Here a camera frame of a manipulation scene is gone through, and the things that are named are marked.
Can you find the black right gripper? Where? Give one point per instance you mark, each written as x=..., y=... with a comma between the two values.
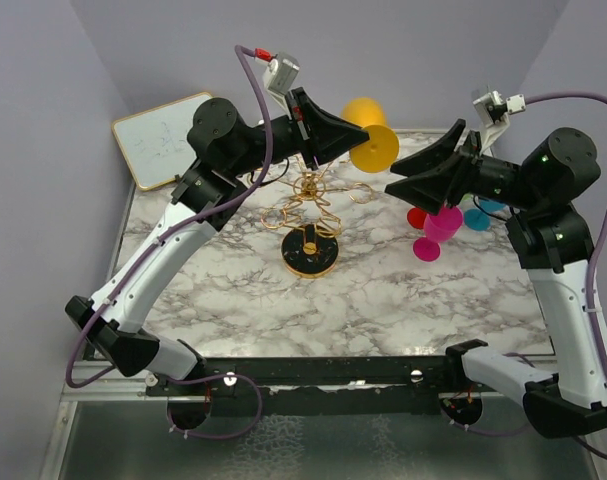
x=447, y=182

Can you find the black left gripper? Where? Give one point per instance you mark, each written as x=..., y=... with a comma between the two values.
x=329, y=135

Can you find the red wine glass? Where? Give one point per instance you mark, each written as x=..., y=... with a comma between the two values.
x=416, y=218

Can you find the orange wine glass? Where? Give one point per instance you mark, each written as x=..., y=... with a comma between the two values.
x=380, y=151

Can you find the pink wine glass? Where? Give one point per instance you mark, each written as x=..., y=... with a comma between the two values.
x=437, y=229

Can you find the blue wine glass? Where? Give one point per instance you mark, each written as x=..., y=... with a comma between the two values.
x=479, y=217

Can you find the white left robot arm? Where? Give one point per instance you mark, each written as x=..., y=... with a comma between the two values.
x=206, y=196

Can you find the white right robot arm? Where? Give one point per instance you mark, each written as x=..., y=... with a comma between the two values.
x=554, y=247

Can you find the gold wine glass rack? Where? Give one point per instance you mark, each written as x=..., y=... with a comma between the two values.
x=310, y=246

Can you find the gold framed whiteboard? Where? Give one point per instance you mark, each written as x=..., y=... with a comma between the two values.
x=154, y=142

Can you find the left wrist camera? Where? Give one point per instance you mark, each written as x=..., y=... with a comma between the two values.
x=281, y=69

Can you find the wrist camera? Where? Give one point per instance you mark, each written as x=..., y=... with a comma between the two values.
x=281, y=69
x=494, y=112

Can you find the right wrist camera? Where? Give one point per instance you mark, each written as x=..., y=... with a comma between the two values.
x=494, y=112

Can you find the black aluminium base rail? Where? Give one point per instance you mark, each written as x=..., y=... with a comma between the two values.
x=196, y=387

